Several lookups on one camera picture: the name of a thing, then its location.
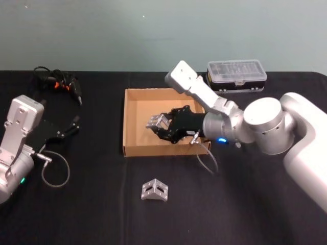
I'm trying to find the shallow brown cardboard tray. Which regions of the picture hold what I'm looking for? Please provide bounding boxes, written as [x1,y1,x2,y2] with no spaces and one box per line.
[123,87,212,157]

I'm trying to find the thin right gripper cable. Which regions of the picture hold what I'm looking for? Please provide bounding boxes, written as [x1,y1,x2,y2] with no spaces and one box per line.
[190,129,220,176]

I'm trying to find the thin gripper cable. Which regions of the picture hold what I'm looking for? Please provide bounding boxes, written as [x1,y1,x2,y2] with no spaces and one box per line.
[190,129,220,176]
[33,150,71,189]

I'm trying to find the black corded tool orange parts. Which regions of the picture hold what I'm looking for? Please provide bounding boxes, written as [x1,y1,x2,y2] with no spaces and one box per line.
[34,66,83,106]

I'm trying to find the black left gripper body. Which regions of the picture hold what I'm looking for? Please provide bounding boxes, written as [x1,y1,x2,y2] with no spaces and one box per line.
[26,118,62,154]

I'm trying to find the clear plastic case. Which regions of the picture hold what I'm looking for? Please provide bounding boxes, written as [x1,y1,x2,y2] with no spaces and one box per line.
[205,59,268,93]

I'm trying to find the black table cloth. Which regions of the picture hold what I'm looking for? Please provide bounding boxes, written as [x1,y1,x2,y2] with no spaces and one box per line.
[0,69,327,245]

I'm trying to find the silver metal corner bracket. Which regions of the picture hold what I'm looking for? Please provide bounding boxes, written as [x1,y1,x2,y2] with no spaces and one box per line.
[145,113,170,130]
[141,179,170,203]

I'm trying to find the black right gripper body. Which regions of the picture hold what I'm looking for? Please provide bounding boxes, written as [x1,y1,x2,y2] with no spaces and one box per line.
[170,111,207,140]

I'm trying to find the thin left gripper cable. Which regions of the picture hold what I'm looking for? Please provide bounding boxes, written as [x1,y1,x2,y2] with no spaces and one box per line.
[33,150,71,189]

